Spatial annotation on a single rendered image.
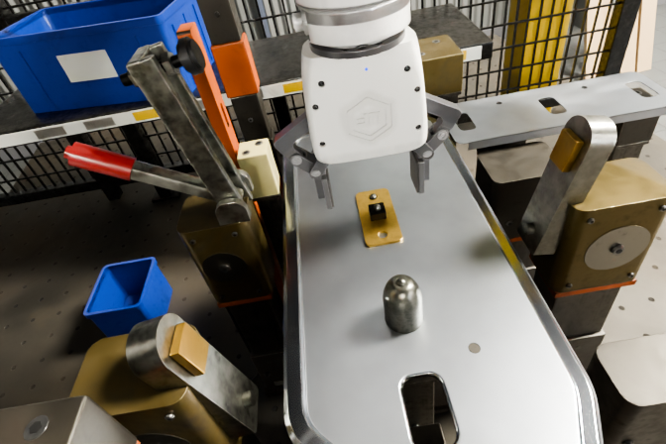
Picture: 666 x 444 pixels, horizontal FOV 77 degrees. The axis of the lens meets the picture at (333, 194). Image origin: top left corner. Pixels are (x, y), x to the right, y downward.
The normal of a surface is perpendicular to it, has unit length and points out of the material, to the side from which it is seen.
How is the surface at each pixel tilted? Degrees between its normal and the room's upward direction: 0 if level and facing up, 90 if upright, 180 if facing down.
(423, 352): 0
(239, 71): 90
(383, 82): 88
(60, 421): 0
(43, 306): 0
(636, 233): 90
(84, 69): 90
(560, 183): 78
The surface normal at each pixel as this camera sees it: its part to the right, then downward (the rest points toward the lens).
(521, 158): -0.15, -0.76
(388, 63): 0.17, 0.55
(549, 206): -0.99, 0.02
